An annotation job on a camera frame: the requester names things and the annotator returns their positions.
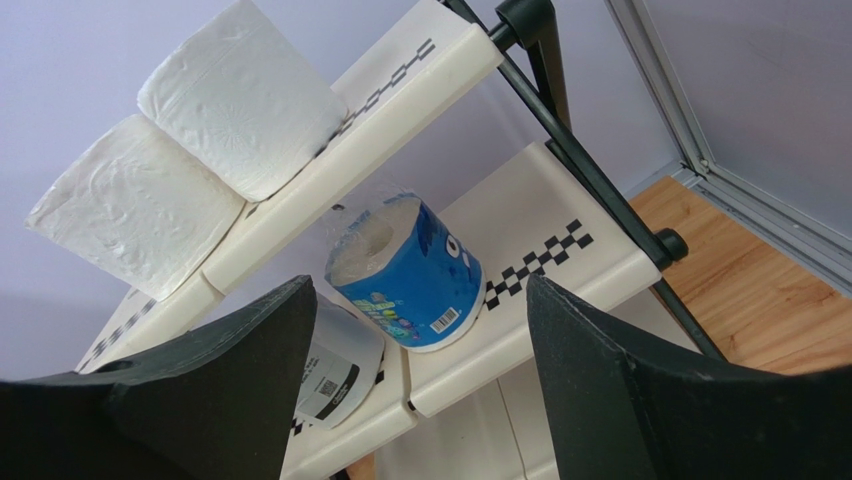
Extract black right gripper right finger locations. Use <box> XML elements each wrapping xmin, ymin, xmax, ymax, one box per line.
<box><xmin>526</xmin><ymin>275</ymin><xmax>851</xmax><ymax>479</ymax></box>

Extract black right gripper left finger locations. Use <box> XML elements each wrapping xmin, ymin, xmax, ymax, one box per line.
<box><xmin>1</xmin><ymin>275</ymin><xmax>318</xmax><ymax>479</ymax></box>

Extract white plastic-wrapped paper roll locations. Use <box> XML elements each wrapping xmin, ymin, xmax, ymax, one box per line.
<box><xmin>295</xmin><ymin>295</ymin><xmax>385</xmax><ymax>429</ymax></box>

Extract plain white paper roll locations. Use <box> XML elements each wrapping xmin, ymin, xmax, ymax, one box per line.
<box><xmin>25</xmin><ymin>114</ymin><xmax>245</xmax><ymax>301</ymax></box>

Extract blue-wrapped paper roll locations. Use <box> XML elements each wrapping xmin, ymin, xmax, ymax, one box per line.
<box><xmin>325</xmin><ymin>192</ymin><xmax>486</xmax><ymax>353</ymax></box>

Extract white embossed paper roll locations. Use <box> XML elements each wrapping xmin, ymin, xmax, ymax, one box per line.
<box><xmin>137</xmin><ymin>1</ymin><xmax>347</xmax><ymax>202</ymax></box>

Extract beige checkered three-tier shelf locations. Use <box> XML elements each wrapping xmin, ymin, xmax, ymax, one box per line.
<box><xmin>77</xmin><ymin>1</ymin><xmax>687</xmax><ymax>479</ymax></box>

